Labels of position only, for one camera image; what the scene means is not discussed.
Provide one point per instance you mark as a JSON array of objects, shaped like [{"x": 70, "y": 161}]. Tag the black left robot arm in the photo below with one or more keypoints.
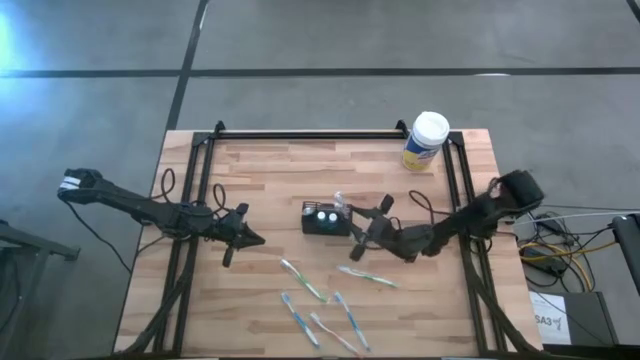
[{"x": 130, "y": 205}]

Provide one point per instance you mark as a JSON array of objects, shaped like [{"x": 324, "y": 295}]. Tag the dark grey bench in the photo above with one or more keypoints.
[{"x": 30, "y": 245}]

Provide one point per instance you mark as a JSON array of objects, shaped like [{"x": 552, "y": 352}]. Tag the yellow blue wipes canister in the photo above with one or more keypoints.
[{"x": 425, "y": 145}]

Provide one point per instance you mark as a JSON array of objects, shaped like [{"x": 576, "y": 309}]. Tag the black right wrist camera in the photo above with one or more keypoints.
[{"x": 386, "y": 202}]

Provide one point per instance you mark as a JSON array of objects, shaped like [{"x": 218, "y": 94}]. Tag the white paper sheet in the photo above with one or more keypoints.
[{"x": 550, "y": 320}]

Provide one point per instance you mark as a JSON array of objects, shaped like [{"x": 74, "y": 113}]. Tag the green toothbrush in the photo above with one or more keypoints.
[
  {"x": 302, "y": 281},
  {"x": 367, "y": 276}
]

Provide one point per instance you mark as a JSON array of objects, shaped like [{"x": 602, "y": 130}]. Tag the black aluminium table frame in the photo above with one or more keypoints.
[{"x": 310, "y": 134}]

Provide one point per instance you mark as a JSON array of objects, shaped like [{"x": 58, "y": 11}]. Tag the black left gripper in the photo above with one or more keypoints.
[{"x": 231, "y": 229}]

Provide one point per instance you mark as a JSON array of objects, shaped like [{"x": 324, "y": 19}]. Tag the black power brick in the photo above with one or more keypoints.
[{"x": 545, "y": 262}]

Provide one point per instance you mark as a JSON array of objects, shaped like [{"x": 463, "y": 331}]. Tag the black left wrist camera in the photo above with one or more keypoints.
[{"x": 242, "y": 209}]

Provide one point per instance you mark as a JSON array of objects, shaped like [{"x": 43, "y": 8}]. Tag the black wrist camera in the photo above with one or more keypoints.
[
  {"x": 386, "y": 202},
  {"x": 242, "y": 209}
]

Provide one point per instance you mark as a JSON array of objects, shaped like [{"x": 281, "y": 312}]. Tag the black stand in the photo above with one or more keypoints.
[{"x": 631, "y": 250}]

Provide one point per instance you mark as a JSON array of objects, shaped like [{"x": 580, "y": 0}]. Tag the pink toothbrush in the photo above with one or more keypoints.
[
  {"x": 344, "y": 211},
  {"x": 332, "y": 333},
  {"x": 339, "y": 198}
]

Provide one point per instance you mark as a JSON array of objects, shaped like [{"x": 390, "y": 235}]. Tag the blue toothbrush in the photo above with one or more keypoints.
[
  {"x": 299, "y": 320},
  {"x": 351, "y": 321}
]

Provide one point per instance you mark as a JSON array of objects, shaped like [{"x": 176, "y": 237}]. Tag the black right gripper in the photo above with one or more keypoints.
[{"x": 382, "y": 231}]

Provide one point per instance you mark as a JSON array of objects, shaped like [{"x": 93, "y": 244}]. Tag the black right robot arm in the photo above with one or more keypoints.
[{"x": 475, "y": 217}]

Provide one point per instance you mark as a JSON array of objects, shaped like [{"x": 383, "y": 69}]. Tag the black floor box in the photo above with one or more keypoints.
[{"x": 590, "y": 320}]

